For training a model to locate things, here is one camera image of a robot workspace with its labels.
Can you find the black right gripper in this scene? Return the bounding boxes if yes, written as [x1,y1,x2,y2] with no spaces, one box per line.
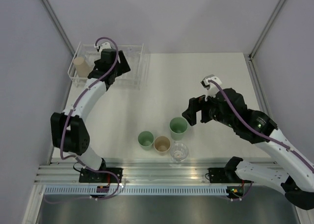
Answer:
[182,92,235,127]

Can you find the tall green plastic cup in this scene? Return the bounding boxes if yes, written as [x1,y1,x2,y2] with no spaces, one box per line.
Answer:
[169,117,188,141]

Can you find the clear faceted glass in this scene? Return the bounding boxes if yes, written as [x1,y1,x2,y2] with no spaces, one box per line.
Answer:
[170,142,189,163]

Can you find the beige plastic cup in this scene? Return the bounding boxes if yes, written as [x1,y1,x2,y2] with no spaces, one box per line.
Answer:
[154,136,171,156]
[73,56,93,78]

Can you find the short green plastic cup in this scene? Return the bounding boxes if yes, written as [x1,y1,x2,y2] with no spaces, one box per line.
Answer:
[137,131,155,150]

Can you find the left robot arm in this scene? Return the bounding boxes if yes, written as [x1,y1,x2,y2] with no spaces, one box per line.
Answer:
[51,49,131,183]

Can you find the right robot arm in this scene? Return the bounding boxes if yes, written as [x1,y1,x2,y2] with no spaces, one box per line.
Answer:
[182,88,314,210]

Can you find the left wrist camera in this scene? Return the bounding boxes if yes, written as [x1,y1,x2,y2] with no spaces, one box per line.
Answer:
[94,42,112,53]

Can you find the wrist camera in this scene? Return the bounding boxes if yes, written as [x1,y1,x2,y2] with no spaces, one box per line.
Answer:
[201,75,222,101]
[94,42,112,53]

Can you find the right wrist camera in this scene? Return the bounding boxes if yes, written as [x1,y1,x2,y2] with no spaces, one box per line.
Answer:
[201,75,222,101]

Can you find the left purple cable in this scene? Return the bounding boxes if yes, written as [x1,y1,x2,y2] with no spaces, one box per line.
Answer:
[43,37,123,205]

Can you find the white wire dish rack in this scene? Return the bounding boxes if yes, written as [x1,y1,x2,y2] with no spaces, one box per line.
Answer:
[74,43,148,89]

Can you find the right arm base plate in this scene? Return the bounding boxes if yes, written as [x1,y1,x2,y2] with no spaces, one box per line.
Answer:
[207,168,242,184]

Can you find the left aluminium frame post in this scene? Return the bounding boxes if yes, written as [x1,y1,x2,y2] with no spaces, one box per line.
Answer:
[40,0,75,56]

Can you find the aluminium frame post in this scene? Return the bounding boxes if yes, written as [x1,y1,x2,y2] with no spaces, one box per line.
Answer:
[40,0,75,56]
[248,0,288,61]

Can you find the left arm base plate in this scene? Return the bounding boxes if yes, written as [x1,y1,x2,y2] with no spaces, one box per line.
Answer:
[78,168,123,184]

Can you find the aluminium mounting rail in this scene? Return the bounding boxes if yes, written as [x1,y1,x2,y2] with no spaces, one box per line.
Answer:
[35,162,225,185]

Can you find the right aluminium frame post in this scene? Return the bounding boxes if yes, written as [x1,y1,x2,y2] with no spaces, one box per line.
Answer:
[248,0,288,61]

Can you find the white slotted cable duct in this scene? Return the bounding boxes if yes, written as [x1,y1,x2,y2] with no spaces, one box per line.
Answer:
[44,185,228,196]

